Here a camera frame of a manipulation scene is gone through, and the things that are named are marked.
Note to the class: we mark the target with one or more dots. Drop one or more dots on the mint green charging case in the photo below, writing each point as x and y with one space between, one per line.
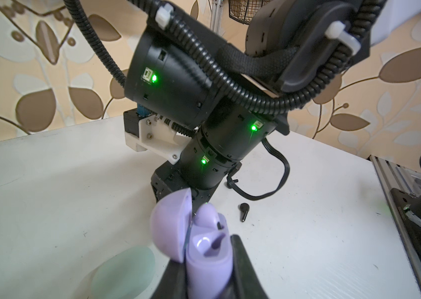
124 276

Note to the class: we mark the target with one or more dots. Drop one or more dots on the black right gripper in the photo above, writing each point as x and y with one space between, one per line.
202 178

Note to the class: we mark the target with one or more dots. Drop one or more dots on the purple round earbud case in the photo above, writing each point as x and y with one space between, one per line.
206 253

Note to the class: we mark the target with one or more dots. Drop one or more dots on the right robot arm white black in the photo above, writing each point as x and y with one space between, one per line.
228 101

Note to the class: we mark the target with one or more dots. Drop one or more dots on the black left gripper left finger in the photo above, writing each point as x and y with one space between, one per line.
173 284

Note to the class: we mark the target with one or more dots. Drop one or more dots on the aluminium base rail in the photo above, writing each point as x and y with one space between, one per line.
402 189

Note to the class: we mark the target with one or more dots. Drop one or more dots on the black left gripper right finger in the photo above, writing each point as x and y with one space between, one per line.
244 283

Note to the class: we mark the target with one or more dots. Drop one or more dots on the purple earbud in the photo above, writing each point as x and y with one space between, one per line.
208 217

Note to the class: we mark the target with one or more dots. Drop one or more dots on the aluminium frame post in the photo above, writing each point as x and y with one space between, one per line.
216 10

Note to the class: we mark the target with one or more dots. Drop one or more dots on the black wire basket right wall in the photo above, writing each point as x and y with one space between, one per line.
243 11

